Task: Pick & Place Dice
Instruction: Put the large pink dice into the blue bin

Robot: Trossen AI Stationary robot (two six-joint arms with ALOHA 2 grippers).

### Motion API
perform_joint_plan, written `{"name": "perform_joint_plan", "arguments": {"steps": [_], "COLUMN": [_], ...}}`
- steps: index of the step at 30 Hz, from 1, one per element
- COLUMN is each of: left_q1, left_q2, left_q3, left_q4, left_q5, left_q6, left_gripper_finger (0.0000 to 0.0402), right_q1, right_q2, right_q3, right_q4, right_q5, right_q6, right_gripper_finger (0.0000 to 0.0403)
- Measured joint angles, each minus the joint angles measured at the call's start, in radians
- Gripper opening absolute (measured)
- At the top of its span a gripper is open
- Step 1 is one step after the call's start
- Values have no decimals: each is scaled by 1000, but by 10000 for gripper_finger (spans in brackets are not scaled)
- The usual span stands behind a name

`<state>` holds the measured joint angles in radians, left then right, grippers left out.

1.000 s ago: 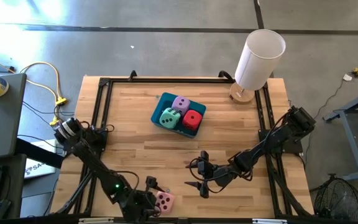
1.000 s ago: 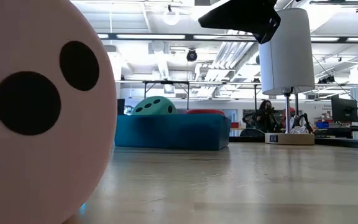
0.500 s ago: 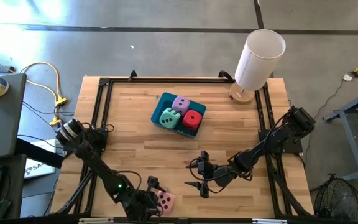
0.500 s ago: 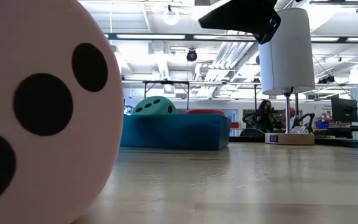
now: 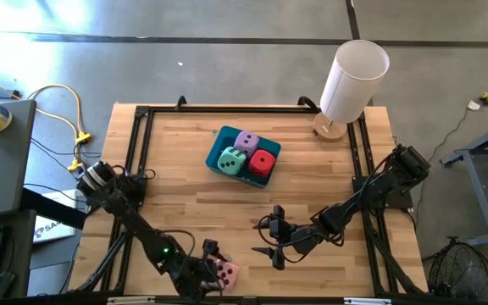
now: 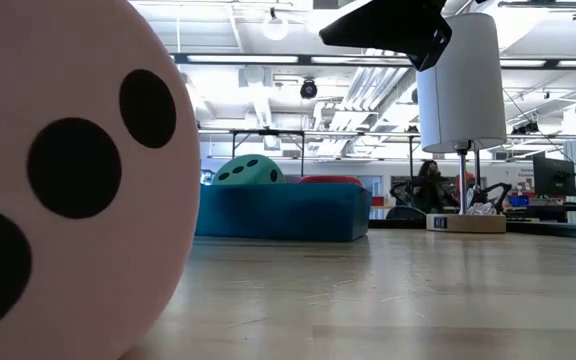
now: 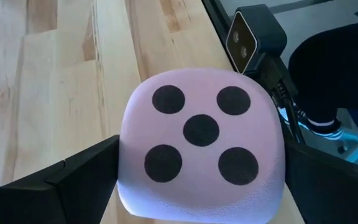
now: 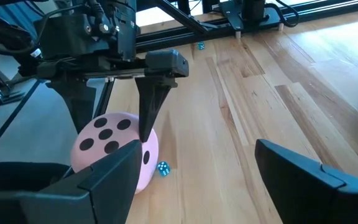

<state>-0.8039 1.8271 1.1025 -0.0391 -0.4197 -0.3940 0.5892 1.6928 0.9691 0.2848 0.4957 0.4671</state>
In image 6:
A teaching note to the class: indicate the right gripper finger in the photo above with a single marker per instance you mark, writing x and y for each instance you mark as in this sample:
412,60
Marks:
435,50
388,27

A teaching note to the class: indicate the large red foam die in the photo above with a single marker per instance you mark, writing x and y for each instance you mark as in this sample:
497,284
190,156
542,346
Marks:
330,180

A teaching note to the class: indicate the large green foam die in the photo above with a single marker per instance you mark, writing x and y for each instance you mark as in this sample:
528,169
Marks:
248,172

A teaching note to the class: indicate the large pink foam die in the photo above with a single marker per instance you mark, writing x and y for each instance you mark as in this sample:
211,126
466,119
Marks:
78,250

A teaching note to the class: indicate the white shade table lamp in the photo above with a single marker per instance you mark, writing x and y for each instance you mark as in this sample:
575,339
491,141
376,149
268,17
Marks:
460,90

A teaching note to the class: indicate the black ceiling spotlight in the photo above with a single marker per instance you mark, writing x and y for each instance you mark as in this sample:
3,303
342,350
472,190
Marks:
308,89

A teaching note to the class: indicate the person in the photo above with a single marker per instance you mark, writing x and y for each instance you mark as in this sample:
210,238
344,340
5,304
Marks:
430,187

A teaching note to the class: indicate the blue background box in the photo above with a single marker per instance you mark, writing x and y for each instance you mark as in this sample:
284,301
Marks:
518,201

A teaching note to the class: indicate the black computer monitor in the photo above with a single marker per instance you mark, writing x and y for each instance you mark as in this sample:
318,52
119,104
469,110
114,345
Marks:
554,176

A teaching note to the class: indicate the blue plastic bin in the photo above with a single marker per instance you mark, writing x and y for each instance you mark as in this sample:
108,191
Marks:
283,212

